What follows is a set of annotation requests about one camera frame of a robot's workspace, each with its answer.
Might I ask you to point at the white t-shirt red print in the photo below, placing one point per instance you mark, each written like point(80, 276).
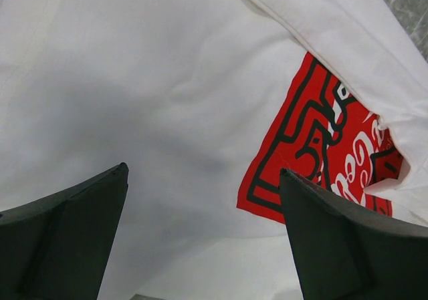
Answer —
point(206, 101)

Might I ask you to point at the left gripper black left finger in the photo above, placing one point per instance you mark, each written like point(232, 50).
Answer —
point(57, 247)

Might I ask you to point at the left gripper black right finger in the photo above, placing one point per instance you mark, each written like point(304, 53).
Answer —
point(345, 251)

